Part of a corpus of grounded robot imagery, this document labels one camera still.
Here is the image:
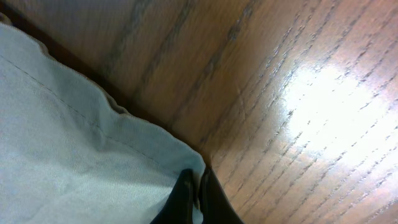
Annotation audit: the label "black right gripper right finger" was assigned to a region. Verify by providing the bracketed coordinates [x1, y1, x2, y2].
[199, 168, 244, 224]

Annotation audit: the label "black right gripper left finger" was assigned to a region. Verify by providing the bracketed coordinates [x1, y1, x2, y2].
[150, 169, 195, 224]

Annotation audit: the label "khaki grey shorts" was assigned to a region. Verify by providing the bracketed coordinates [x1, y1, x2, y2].
[1, 24, 205, 223]

